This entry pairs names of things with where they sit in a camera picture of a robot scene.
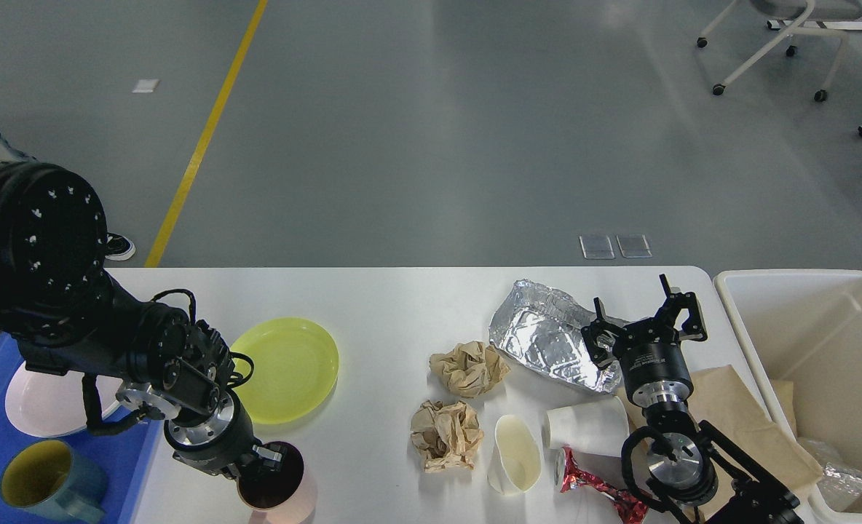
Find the red foil wrapper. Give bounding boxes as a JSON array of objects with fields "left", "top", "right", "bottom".
[{"left": 554, "top": 445, "right": 650, "bottom": 523}]

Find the blue plastic tray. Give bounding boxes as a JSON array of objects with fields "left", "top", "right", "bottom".
[{"left": 0, "top": 333, "right": 162, "bottom": 523}]

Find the brown paper in bin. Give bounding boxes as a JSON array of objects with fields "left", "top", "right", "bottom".
[{"left": 768, "top": 378, "right": 799, "bottom": 437}]

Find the crumpled brown paper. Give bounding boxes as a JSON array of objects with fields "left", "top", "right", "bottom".
[
  {"left": 429, "top": 341, "right": 510, "bottom": 398},
  {"left": 410, "top": 400, "right": 484, "bottom": 473}
]

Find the white pink plate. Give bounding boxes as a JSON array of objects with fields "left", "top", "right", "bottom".
[{"left": 4, "top": 362, "right": 86, "bottom": 437}]

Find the white paper cup lying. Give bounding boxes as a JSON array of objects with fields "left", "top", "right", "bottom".
[{"left": 545, "top": 396, "right": 630, "bottom": 457}]

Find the white rolling chair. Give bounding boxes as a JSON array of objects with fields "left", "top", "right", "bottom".
[{"left": 713, "top": 1, "right": 862, "bottom": 103}]

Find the white paper on floor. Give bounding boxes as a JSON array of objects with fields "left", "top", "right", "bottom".
[{"left": 132, "top": 79, "right": 160, "bottom": 94}]

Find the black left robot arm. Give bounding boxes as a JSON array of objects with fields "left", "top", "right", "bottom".
[{"left": 0, "top": 133, "right": 303, "bottom": 485}]

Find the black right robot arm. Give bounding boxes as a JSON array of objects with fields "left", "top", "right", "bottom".
[{"left": 580, "top": 274, "right": 802, "bottom": 523}]

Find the crumpled brown paper lower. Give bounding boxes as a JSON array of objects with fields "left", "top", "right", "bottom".
[{"left": 410, "top": 400, "right": 484, "bottom": 473}]

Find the crumpled aluminium foil tray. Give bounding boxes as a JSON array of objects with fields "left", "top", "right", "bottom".
[{"left": 489, "top": 279, "right": 622, "bottom": 394}]

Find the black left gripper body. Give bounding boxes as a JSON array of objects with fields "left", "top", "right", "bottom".
[{"left": 162, "top": 390, "right": 264, "bottom": 480}]

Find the foil scrap in bin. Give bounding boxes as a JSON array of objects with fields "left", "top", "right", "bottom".
[{"left": 797, "top": 437, "right": 862, "bottom": 513}]

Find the pink cup dark inside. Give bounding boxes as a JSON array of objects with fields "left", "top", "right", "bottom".
[{"left": 236, "top": 441, "right": 317, "bottom": 523}]

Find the teal mug yellow inside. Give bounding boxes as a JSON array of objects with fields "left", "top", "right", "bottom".
[{"left": 0, "top": 439, "right": 108, "bottom": 523}]

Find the left floor socket plate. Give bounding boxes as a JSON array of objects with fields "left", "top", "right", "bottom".
[{"left": 580, "top": 234, "right": 615, "bottom": 260}]

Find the floor socket plate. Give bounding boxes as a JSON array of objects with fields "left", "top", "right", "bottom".
[
  {"left": 615, "top": 234, "right": 653, "bottom": 258},
  {"left": 580, "top": 234, "right": 615, "bottom": 260}
]

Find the brown paper bag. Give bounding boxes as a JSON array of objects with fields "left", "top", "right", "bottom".
[{"left": 615, "top": 365, "right": 825, "bottom": 521}]

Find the right floor socket plate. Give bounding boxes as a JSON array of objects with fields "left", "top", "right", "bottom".
[{"left": 615, "top": 234, "right": 653, "bottom": 258}]

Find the white waste bin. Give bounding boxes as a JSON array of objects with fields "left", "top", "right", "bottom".
[{"left": 714, "top": 269, "right": 862, "bottom": 523}]

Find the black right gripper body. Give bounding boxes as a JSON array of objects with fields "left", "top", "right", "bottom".
[{"left": 607, "top": 319, "right": 694, "bottom": 407}]

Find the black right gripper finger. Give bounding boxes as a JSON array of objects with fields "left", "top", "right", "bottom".
[
  {"left": 581, "top": 298, "right": 625, "bottom": 369},
  {"left": 660, "top": 273, "right": 708, "bottom": 342}
]

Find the yellow plastic plate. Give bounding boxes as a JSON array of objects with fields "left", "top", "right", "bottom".
[{"left": 230, "top": 317, "right": 340, "bottom": 425}]

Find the cream paper cup open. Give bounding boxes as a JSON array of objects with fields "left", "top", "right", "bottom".
[{"left": 487, "top": 414, "right": 542, "bottom": 496}]

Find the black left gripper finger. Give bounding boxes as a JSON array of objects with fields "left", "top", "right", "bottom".
[{"left": 238, "top": 444, "right": 289, "bottom": 492}]

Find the crumpled brown paper upper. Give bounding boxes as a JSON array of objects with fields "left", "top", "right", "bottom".
[{"left": 429, "top": 341, "right": 510, "bottom": 398}]

